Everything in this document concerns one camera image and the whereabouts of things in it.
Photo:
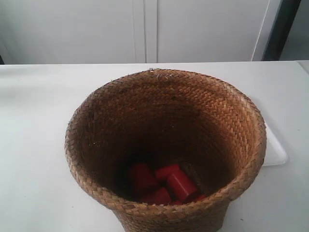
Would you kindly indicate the white plastic tray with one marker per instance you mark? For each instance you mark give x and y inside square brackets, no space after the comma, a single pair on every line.
[275,152]

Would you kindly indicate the red cylinder front right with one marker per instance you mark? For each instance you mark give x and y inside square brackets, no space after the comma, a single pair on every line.
[182,186]

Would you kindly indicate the red cylinder left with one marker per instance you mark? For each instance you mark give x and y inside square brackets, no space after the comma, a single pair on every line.
[142,179]

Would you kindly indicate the white cabinet doors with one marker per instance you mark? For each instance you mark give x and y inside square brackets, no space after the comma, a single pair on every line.
[134,31]

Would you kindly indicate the red cylinder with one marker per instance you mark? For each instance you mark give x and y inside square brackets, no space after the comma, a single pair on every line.
[142,179]
[157,197]
[163,173]
[182,186]

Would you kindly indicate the brown woven wicker basket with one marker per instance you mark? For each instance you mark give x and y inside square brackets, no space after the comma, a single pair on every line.
[160,116]

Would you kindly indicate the red cylinder bottom front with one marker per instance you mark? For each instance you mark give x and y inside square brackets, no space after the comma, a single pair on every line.
[157,197]

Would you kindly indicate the red cylinder back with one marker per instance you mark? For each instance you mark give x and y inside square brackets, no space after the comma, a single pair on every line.
[163,173]

